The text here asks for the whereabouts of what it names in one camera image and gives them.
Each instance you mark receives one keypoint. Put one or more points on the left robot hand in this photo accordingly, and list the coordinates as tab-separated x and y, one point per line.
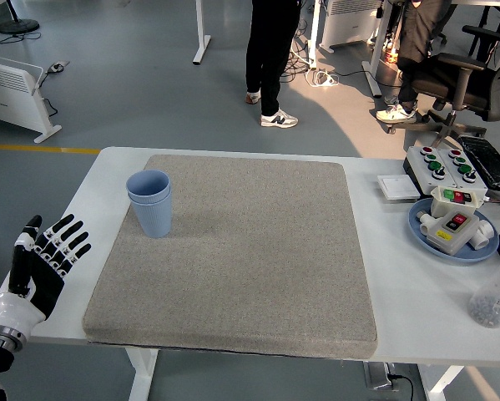
45	288

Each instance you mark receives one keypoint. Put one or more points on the light blue ribbed cup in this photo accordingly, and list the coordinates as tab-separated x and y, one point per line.
147	186
153	221

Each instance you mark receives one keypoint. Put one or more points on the white push-button control box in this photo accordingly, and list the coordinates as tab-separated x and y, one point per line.
420	167
450	160

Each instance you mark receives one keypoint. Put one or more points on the white table leg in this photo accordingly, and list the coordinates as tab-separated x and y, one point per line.
143	376
439	384

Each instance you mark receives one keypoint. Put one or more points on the white panel heater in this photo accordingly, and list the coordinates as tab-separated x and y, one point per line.
345	25
7	96

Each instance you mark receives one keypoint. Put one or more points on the grey floor power strip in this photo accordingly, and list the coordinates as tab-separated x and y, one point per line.
57	67

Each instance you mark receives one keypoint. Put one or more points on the grey-brown mat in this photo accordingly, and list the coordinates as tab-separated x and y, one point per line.
274	250

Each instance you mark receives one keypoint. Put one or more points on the black fan stand base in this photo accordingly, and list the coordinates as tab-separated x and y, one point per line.
18	27

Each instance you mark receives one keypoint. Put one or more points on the white desk leg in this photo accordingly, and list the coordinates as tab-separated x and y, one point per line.
314	33
375	54
201	42

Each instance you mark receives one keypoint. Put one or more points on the person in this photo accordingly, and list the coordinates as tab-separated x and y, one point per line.
420	33
266	50

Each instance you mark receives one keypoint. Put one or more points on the grey box under table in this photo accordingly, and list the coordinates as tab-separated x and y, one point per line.
377	376

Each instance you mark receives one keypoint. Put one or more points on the blue plate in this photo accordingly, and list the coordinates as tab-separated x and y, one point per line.
466	255

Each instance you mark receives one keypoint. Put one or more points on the clear bottle with red cap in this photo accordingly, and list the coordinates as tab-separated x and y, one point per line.
491	296

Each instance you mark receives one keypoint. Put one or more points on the black wrapped flat object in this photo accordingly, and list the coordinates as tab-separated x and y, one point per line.
491	163

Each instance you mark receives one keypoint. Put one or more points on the black office chair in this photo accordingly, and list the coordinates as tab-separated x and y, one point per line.
475	92

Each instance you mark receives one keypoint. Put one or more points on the white wall switch plate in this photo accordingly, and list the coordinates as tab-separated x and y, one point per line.
397	187

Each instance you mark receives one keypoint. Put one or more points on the white green-red switch box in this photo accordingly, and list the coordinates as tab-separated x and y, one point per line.
441	204

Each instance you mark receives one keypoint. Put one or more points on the grey red-button switch box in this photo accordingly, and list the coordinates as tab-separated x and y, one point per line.
454	242

